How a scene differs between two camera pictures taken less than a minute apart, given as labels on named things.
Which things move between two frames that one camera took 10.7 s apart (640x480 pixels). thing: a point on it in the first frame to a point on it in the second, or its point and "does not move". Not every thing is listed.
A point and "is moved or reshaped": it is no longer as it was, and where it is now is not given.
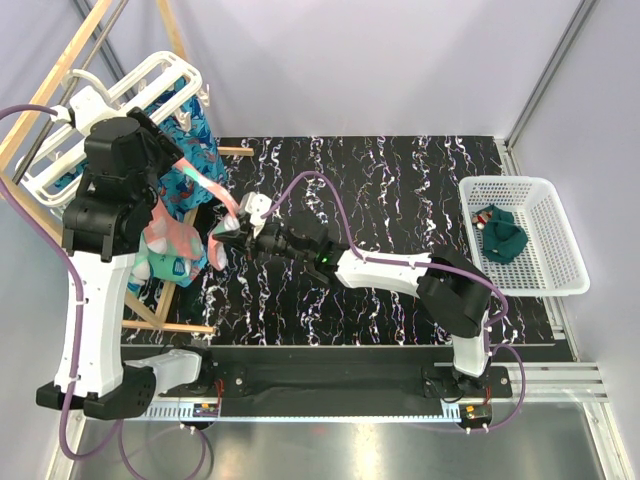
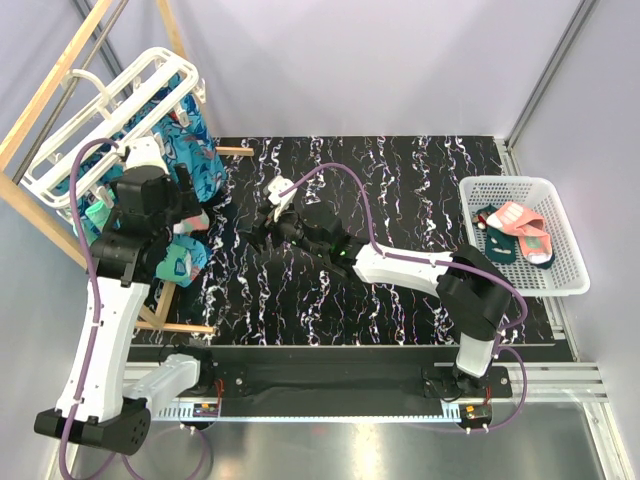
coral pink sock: x=216 y=247 to x=525 y=224
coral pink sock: x=167 y=234 to x=192 y=224
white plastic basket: x=521 y=237 does not move
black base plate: x=250 y=373 does not move
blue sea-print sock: x=178 y=116 does not move
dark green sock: x=503 y=237 is moved or reshaped
